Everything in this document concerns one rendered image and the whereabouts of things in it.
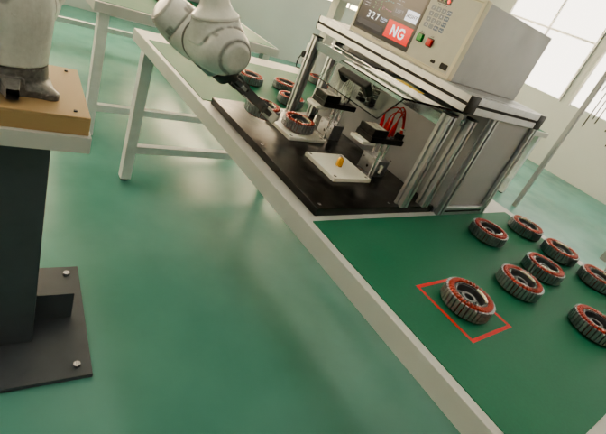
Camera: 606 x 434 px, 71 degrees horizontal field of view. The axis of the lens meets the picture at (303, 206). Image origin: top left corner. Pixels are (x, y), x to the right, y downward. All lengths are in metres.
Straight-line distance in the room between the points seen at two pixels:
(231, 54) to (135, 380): 1.02
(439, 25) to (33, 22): 0.96
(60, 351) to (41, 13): 0.95
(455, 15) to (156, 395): 1.38
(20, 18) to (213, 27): 0.37
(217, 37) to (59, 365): 1.05
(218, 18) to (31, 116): 0.43
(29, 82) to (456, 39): 1.02
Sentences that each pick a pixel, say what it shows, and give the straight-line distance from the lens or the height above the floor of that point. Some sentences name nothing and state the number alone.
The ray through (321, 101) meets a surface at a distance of 1.43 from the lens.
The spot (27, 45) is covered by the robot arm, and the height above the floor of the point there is 0.90.
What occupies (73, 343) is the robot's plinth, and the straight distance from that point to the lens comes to 1.57.
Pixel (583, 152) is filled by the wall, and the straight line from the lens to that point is 7.66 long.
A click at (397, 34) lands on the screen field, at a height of 1.16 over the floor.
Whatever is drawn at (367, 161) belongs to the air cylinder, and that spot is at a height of 0.80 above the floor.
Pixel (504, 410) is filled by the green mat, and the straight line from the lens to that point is 0.83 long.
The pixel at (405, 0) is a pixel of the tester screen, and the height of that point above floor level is 1.25.
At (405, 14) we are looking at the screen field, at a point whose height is 1.22.
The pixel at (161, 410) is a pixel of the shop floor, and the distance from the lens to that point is 1.46.
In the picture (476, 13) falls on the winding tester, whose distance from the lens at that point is 1.24.
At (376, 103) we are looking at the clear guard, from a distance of 1.01.
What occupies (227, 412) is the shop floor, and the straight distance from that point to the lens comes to 1.50.
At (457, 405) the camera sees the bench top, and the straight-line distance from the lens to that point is 0.80.
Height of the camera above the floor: 1.22
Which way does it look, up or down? 27 degrees down
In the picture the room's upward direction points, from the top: 23 degrees clockwise
